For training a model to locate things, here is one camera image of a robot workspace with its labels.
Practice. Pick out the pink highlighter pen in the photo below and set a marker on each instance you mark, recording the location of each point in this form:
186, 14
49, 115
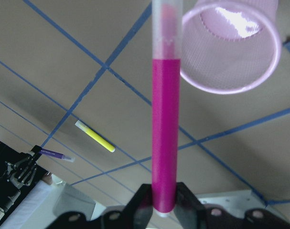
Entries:
166, 59

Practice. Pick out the purple highlighter pen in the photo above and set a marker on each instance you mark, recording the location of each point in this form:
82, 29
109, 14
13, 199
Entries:
56, 155

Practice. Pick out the person in white shirt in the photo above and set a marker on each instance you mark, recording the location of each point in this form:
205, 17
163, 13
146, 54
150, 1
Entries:
52, 179

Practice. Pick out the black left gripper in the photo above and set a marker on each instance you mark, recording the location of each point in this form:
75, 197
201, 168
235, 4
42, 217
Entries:
19, 172

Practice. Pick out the yellow highlighter pen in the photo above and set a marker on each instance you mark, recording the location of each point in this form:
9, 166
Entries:
108, 146

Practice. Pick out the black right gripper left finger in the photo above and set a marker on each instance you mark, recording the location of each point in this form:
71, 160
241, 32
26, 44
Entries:
138, 211

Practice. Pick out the pink mesh cup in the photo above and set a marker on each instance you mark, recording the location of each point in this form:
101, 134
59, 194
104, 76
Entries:
230, 46

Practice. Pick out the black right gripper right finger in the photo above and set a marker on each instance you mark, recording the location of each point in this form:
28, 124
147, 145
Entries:
189, 211

